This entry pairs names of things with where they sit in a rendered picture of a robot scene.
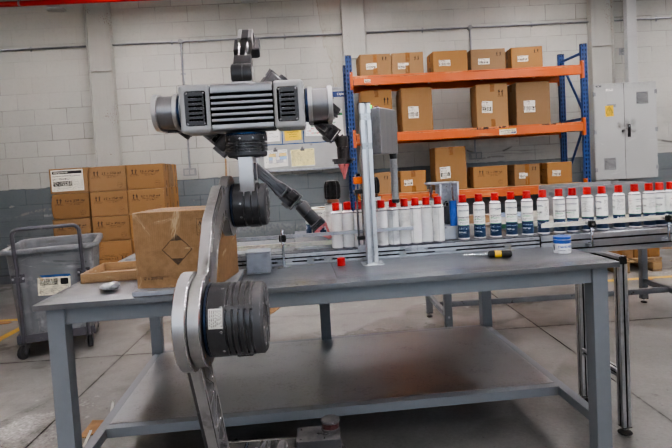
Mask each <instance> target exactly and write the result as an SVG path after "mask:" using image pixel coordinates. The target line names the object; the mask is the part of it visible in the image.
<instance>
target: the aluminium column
mask: <svg viewBox="0 0 672 448"><path fill-rule="evenodd" d="M364 113H371V110H370V102H359V103H358V114H364ZM359 132H360V143H369V147H370V143H371V142H372V129H371V120H370V119H368V120H360V121H359ZM361 168H362V187H363V205H364V223H365V241H366V260H367V263H368V264H377V263H379V260H378V241H377V222H376V204H375V185H374V166H373V149H362V150H361Z"/></svg>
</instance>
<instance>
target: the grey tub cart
mask: <svg viewBox="0 0 672 448"><path fill-rule="evenodd" d="M66 227H74V228H76V230H77V234H75V235H63V236H52V237H41V238H30V239H24V240H20V241H19V242H17V243H15V240H14V234H15V233H16V232H18V231H29V230H41V229H53V228H66ZM9 237H10V245H11V246H9V247H7V248H5V249H3V250H1V251H0V256H6V257H7V263H8V268H9V274H10V279H11V285H12V291H13V297H14V302H15V308H16V314H17V320H18V325H19V331H20V333H19V334H18V336H17V345H19V346H20V347H19V349H18V351H17V356H18V358H19V359H21V360H25V359H27V358H28V357H29V355H30V346H31V343H33V342H40V341H46V340H48V329H47V318H46V311H35V312H32V306H33V305H35V304H37V303H39V302H41V301H42V300H44V299H46V298H48V297H50V296H52V295H54V294H56V293H58V292H60V291H62V290H64V289H66V288H68V287H70V286H72V285H73V284H75V283H77V282H79V281H81V280H80V274H82V273H84V272H86V271H88V270H90V269H92V268H94V267H96V266H98V265H99V243H100V242H101V240H102V238H103V233H86V234H81V228H80V227H79V226H78V225H77V224H74V223H69V224H57V225H44V226H31V227H19V228H15V229H13V230H12V231H11V232H10V234H9ZM99 323H100V321H98V322H86V323H73V324H72V329H73V336H79V335H84V336H87V339H86V342H87V343H88V346H89V347H91V346H93V341H94V334H95V333H96V331H97V327H99Z"/></svg>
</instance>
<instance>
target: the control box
mask: <svg viewBox="0 0 672 448"><path fill-rule="evenodd" d="M370 110H371V113H370V118H371V119H370V120H371V129H372V142H371V143H372V149H373V155H387V154H395V153H397V154H398V142H397V122H396V110H392V109H386V108H380V107H377V108H370Z"/></svg>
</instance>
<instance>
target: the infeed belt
mask: <svg viewBox="0 0 672 448"><path fill-rule="evenodd" d="M526 237H539V236H537V235H534V236H522V235H518V237H506V236H502V238H490V237H486V239H481V240H479V239H474V238H470V240H467V241H460V240H458V239H450V240H445V242H432V243H421V244H410V245H401V244H400V245H396V246H390V245H389V246H383V247H380V246H378V248H384V247H398V246H412V245H427V244H441V243H455V242H469V241H484V240H498V239H512V238H526ZM356 249H358V248H348V249H347V248H344V249H337V250H335V249H332V248H327V249H326V248H321V249H310V250H309V249H306V250H293V252H292V251H285V254H299V253H313V252H327V251H341V250H356Z"/></svg>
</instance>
